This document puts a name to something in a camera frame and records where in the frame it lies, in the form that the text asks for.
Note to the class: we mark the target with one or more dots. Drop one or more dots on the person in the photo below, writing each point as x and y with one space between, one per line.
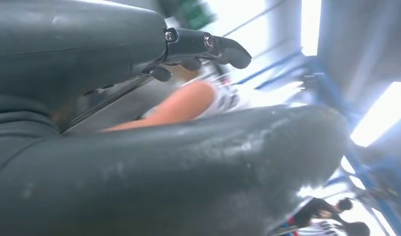
314 211
330 228
187 104

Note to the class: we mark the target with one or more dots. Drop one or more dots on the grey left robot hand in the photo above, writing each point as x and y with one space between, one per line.
154 182

